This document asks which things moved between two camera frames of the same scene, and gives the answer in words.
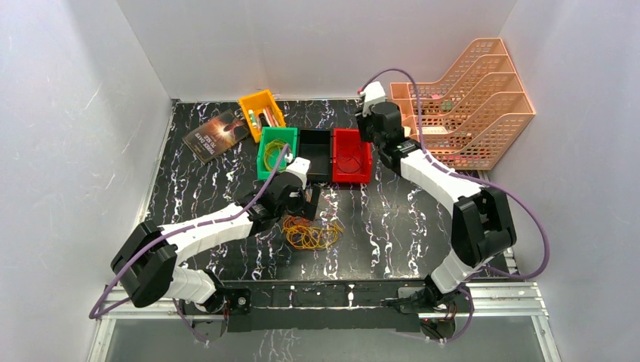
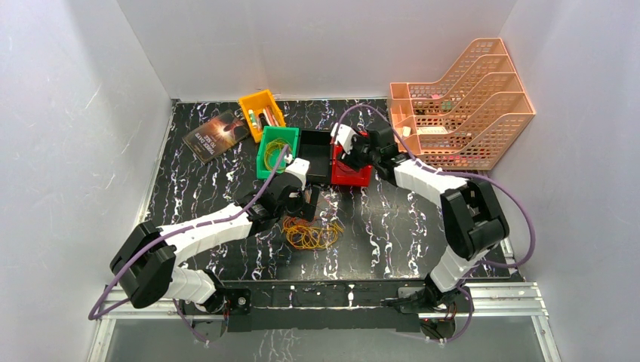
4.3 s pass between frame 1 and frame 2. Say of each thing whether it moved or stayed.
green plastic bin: stayed
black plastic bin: stayed
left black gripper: stayed
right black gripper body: moved
